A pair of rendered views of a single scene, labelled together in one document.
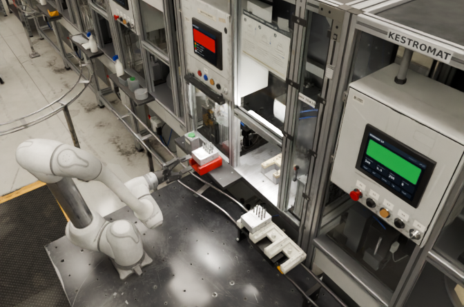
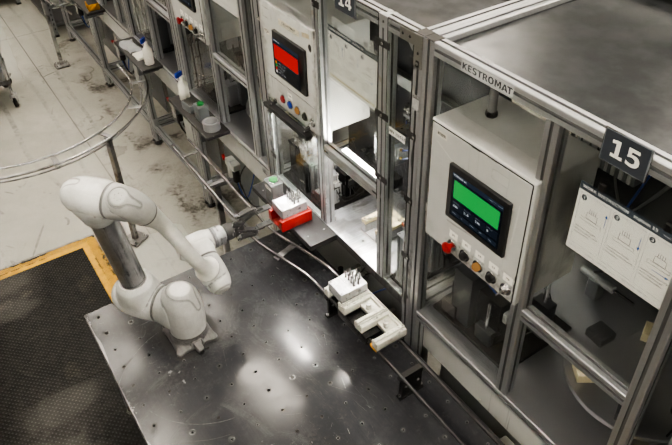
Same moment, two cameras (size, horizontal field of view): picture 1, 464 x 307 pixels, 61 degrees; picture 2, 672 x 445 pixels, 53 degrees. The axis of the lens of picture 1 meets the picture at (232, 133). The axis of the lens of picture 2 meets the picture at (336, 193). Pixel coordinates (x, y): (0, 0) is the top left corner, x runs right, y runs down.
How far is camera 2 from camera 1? 75 cm
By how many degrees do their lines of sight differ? 4
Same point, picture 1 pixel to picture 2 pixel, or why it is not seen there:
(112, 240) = (167, 304)
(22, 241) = (50, 321)
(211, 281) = (289, 362)
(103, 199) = (159, 270)
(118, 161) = (180, 220)
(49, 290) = (85, 383)
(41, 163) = (89, 203)
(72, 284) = (118, 359)
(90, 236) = (141, 300)
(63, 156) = (114, 195)
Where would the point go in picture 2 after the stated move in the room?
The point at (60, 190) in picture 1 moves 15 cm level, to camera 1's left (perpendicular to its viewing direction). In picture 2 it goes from (108, 238) to (68, 237)
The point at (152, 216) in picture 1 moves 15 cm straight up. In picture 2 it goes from (218, 277) to (213, 250)
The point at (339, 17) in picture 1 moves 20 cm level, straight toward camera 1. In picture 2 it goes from (418, 43) to (401, 74)
